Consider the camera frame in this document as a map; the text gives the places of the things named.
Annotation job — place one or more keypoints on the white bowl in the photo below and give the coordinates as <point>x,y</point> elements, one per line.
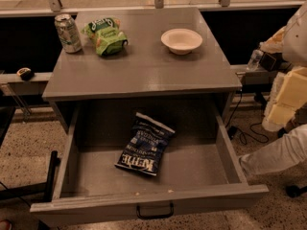
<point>181,41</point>

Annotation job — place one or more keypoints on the black tape measure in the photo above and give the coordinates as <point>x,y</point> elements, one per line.
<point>25,73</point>

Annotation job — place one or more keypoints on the small black box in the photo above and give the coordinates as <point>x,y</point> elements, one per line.
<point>271,62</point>

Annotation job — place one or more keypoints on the open grey top drawer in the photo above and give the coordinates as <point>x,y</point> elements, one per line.
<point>198,171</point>

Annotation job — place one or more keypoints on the silver soda can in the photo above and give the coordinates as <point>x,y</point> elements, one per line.
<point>68,33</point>

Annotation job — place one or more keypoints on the clear water bottle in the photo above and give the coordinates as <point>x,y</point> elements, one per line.
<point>254,60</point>

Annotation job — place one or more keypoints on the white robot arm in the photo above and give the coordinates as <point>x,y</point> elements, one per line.
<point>295,39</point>

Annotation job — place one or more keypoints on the black drawer handle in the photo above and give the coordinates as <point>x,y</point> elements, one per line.
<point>155,212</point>

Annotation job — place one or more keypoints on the grey cabinet counter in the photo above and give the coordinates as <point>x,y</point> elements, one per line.
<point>145,67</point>

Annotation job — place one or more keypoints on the blue Kettle chip bag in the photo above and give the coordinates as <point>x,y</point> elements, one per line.
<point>146,147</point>

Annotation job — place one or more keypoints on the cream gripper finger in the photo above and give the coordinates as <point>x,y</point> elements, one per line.
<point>275,43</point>
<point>291,96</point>

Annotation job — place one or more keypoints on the green chip bag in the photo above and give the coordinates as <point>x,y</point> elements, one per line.
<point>106,36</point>

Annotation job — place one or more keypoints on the black caster wheel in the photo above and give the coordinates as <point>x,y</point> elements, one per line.
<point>294,191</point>

